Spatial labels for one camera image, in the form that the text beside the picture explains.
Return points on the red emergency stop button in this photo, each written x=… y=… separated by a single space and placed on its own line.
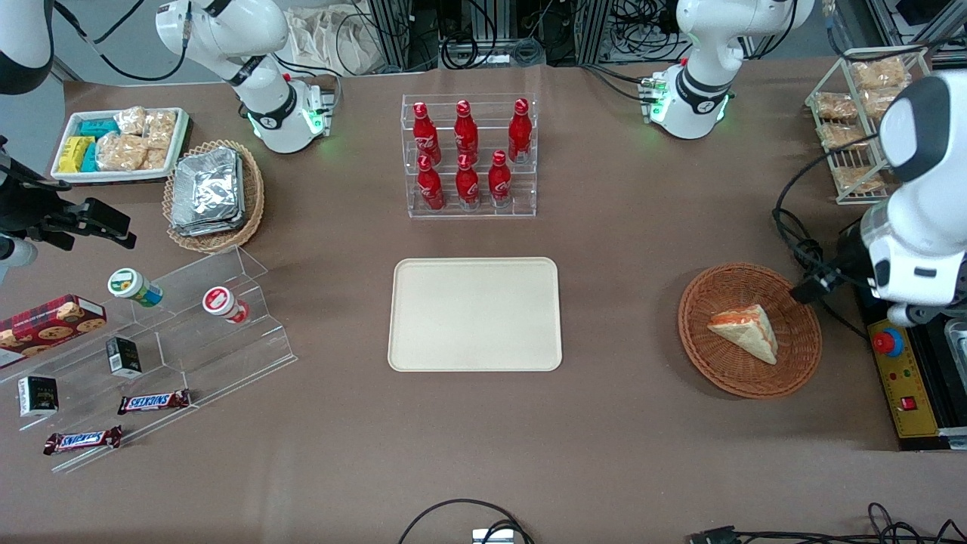
x=888 y=342

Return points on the triangle sandwich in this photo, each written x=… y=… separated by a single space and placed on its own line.
x=748 y=334

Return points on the red tartan cookie box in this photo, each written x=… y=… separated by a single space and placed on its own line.
x=49 y=325

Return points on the yellow snack packet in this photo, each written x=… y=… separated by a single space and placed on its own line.
x=74 y=153

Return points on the clear acrylic bottle rack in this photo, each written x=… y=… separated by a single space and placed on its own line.
x=483 y=213

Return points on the aluminium frame post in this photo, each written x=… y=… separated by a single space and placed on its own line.
x=393 y=30

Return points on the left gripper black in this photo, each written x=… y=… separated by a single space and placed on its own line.
x=851 y=257

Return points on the small steel food pan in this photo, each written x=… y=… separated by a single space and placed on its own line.
x=958 y=347

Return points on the brown snickers bar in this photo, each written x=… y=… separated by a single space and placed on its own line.
x=153 y=402
x=83 y=440

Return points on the green lid cup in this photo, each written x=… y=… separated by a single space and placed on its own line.
x=132 y=287

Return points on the red cola bottle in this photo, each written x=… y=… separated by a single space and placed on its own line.
x=426 y=140
x=430 y=189
x=499 y=183
x=466 y=136
x=519 y=134
x=468 y=187

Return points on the white rectangular snack tray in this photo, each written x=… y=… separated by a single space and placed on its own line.
x=68 y=177

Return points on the small black box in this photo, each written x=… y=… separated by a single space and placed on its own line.
x=38 y=396
x=123 y=356

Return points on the light tan wicker basket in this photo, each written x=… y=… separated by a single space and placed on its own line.
x=253 y=204

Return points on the beige cloth bag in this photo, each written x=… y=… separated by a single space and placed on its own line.
x=325 y=41

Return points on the brown wicker basket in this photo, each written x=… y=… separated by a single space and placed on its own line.
x=793 y=355

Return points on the teal snack packet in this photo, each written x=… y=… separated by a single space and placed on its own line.
x=90 y=159
x=98 y=128

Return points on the silver foil pouch stack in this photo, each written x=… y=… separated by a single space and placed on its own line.
x=208 y=190

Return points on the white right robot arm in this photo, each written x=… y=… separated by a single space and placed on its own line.
x=249 y=45

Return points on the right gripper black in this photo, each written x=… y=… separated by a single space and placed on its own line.
x=23 y=209

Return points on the clear fried snack bag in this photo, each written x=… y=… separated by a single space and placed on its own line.
x=876 y=103
x=842 y=136
x=857 y=179
x=878 y=73
x=835 y=106

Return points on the red lid cup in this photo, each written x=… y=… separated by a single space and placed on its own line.
x=223 y=304

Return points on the clear acrylic stepped stand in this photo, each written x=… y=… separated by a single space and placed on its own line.
x=227 y=355

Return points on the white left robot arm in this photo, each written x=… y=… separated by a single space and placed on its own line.
x=702 y=45

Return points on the clear rice cracker bag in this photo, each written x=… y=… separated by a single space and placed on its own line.
x=121 y=153
x=130 y=121
x=156 y=159
x=161 y=128

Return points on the black appliance yellow panel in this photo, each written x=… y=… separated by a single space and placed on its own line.
x=918 y=378

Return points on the beige plastic tray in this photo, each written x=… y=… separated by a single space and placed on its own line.
x=474 y=314

